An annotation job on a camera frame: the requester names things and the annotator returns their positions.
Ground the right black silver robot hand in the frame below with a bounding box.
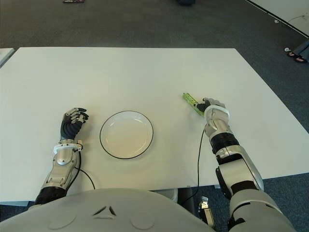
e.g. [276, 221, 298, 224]
[197, 97, 226, 112]

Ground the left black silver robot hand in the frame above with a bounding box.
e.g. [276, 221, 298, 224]
[59, 107, 90, 141]

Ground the white plate with black rim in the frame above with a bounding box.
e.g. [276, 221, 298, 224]
[99, 110, 155, 160]

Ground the grey robot torso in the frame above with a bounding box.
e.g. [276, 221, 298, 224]
[0, 188, 214, 232]

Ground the person's jeans leg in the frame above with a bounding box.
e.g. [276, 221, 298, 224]
[293, 39, 309, 58]

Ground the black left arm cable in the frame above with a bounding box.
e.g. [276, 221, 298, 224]
[72, 145, 96, 190]

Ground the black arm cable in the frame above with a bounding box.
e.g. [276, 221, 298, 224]
[178, 129, 206, 205]
[72, 145, 96, 190]

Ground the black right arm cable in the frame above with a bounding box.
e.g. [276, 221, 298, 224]
[178, 129, 206, 205]

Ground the metal bracket under table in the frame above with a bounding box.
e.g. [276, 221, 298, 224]
[197, 195, 214, 229]

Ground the thin wire on white table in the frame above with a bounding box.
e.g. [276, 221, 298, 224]
[288, 15, 306, 24]

